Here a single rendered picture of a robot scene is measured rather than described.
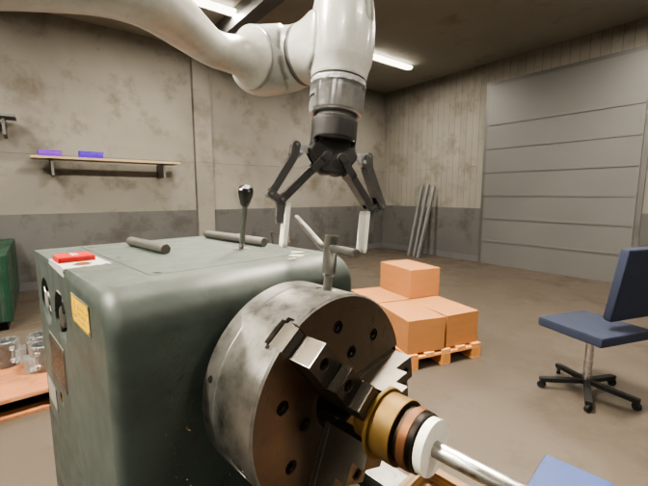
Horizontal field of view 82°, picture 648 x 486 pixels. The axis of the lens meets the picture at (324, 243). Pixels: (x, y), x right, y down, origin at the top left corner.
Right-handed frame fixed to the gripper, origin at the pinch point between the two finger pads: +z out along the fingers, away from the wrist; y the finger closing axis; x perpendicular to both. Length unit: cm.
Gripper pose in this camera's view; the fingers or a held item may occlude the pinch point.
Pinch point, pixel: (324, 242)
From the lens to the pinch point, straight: 60.9
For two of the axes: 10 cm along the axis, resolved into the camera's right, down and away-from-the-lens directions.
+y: -9.4, -0.7, -3.2
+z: -0.9, 10.0, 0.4
